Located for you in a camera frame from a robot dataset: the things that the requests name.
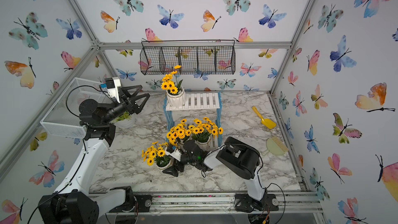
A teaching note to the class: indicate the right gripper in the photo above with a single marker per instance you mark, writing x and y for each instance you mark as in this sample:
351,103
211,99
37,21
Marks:
172,170

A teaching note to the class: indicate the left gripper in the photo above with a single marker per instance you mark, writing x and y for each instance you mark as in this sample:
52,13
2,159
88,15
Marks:
130,106

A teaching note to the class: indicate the sunflower pot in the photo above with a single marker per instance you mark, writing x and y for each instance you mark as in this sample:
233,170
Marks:
180,133
206,133
175,92
155,155

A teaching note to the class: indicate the blue white two-tier shelf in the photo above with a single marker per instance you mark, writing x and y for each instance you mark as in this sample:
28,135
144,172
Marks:
195,102

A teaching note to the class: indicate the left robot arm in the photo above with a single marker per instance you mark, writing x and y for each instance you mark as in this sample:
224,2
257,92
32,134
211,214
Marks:
70,203

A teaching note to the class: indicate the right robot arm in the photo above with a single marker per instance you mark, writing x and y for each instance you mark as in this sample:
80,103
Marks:
243,160

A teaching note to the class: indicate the orange flower white pot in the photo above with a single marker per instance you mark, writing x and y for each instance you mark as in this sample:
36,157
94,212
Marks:
124,121

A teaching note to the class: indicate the yellow plastic scoop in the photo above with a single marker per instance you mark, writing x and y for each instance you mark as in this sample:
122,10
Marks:
266,122

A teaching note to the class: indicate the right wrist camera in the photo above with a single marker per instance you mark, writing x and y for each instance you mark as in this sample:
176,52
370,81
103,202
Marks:
173,152

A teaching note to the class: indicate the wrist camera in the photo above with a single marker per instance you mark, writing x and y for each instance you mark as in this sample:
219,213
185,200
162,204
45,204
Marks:
111,86
173,152

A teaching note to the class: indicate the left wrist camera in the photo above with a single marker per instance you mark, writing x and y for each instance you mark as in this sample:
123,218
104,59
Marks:
111,86

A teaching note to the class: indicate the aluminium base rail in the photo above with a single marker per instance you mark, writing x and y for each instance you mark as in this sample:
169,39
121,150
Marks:
288,202

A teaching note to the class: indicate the white mesh wall basket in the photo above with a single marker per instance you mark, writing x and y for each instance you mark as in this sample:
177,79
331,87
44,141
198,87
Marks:
63,117

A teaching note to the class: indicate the black wire wall basket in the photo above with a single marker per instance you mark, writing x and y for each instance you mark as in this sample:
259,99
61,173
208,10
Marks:
210,57

